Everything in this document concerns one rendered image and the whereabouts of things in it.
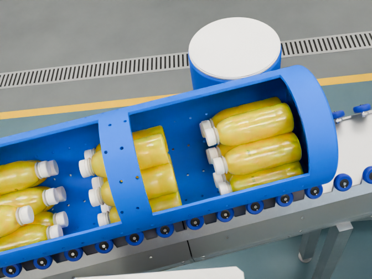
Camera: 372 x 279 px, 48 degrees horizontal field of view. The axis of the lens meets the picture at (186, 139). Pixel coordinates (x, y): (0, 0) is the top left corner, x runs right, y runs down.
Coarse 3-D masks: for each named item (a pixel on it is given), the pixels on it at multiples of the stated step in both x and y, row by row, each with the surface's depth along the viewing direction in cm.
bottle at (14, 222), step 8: (0, 208) 90; (8, 208) 90; (16, 208) 92; (0, 216) 88; (8, 216) 89; (16, 216) 90; (0, 224) 88; (8, 224) 89; (16, 224) 90; (0, 232) 89; (8, 232) 90
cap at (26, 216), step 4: (20, 208) 91; (24, 208) 90; (28, 208) 91; (20, 212) 90; (24, 212) 90; (28, 212) 91; (32, 212) 93; (20, 216) 90; (24, 216) 90; (28, 216) 90; (32, 216) 92; (24, 220) 90; (28, 220) 90; (32, 220) 91
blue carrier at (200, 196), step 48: (192, 96) 90; (240, 96) 105; (288, 96) 106; (0, 144) 88; (48, 144) 104; (96, 144) 107; (192, 144) 110; (336, 144) 84; (144, 192) 83; (192, 192) 106; (240, 192) 87; (288, 192) 92; (48, 240) 86; (96, 240) 90
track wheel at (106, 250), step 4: (108, 240) 99; (112, 240) 100; (96, 244) 99; (100, 244) 99; (104, 244) 99; (108, 244) 99; (112, 244) 99; (96, 248) 99; (100, 248) 99; (104, 248) 99; (108, 248) 99; (112, 248) 100; (100, 252) 99; (104, 252) 99
